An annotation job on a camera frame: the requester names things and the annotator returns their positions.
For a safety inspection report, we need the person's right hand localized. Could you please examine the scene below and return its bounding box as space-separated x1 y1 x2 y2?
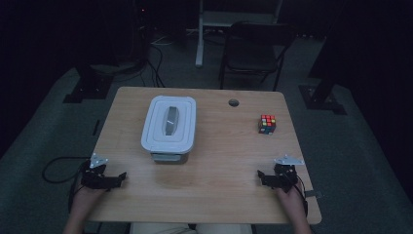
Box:
276 183 308 213

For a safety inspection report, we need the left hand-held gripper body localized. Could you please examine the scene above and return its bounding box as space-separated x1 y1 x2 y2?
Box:
80 152 114 191

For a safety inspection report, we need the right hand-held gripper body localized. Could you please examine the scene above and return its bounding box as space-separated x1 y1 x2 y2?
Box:
271 154 306 193

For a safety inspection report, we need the person's left hand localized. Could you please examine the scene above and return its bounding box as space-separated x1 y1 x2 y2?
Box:
71 183 108 211

